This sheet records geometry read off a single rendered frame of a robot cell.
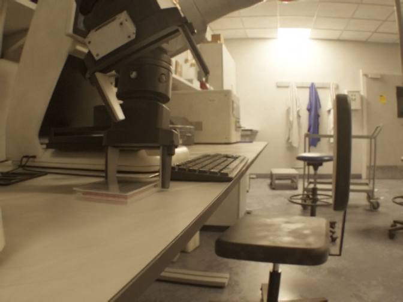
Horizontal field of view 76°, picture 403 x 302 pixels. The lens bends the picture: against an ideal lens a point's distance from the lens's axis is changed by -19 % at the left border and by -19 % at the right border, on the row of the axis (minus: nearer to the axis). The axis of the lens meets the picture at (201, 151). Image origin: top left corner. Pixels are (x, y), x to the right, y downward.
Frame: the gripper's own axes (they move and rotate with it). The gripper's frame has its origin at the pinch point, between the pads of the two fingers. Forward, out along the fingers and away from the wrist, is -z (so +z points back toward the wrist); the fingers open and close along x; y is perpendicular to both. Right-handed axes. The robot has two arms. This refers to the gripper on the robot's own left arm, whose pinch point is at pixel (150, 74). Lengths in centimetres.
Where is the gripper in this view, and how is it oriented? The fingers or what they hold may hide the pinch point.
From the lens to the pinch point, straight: 34.5
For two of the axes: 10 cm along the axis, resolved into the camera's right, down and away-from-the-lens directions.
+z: -4.4, -8.9, -1.2
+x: -9.0, 4.2, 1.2
